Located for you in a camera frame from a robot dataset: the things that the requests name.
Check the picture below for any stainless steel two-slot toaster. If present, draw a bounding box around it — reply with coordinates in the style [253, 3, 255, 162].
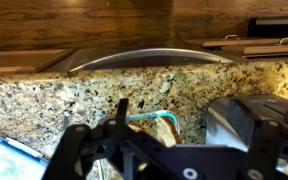
[204, 94, 288, 180]

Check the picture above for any blue-rimmed container lid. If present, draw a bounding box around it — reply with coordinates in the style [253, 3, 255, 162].
[0, 132, 50, 180]

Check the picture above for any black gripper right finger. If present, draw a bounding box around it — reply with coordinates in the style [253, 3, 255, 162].
[240, 105, 288, 180]

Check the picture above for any wooden base cabinet door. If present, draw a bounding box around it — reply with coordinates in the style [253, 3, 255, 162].
[0, 49, 75, 75]

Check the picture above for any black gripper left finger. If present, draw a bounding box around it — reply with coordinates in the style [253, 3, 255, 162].
[42, 98, 142, 180]

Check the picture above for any wooden drawer front with handle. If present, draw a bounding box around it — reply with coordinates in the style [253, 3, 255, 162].
[242, 37, 288, 60]
[202, 34, 285, 49]

